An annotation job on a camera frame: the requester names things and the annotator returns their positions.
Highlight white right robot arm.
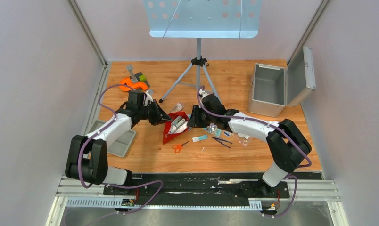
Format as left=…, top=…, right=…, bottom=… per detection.
left=188, top=89, right=312, bottom=197

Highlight blue white sachet lower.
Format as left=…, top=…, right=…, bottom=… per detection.
left=192, top=134, right=208, bottom=143

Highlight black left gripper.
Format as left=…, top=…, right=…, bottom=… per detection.
left=138, top=99, right=173, bottom=126

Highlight grey plastic tray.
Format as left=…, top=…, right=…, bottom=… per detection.
left=87, top=120, right=136, bottom=158

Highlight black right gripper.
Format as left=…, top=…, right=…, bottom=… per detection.
left=187, top=105, right=216, bottom=128

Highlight white pads zip bag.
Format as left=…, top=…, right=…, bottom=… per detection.
left=237, top=133, right=251, bottom=146

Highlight white bandage roll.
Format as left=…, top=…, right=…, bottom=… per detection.
left=168, top=120, right=182, bottom=134

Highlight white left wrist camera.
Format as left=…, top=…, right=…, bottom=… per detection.
left=144, top=89, right=154, bottom=105

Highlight red first aid pouch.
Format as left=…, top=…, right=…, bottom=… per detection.
left=163, top=111, right=189, bottom=144

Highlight blue music stand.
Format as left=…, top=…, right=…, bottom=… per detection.
left=143, top=0, right=262, bottom=103

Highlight white gauze pad bag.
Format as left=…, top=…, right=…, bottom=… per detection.
left=175, top=121, right=188, bottom=134

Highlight cotton swabs bag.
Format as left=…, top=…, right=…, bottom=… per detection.
left=169, top=103, right=185, bottom=113

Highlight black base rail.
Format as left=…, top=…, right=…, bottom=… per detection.
left=102, top=170, right=324, bottom=208

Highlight orange grey toy fixture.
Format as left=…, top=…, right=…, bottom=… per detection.
left=119, top=65, right=150, bottom=92

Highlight adhesive tape pack blue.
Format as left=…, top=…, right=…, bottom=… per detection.
left=203, top=123, right=222, bottom=137

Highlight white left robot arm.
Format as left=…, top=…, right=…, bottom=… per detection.
left=65, top=90, right=171, bottom=194

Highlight blue plastic tweezers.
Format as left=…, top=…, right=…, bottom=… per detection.
left=212, top=137, right=232, bottom=148

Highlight orange handled scissors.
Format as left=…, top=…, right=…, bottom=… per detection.
left=172, top=141, right=189, bottom=153

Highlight grey metal case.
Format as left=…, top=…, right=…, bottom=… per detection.
left=247, top=46, right=316, bottom=117

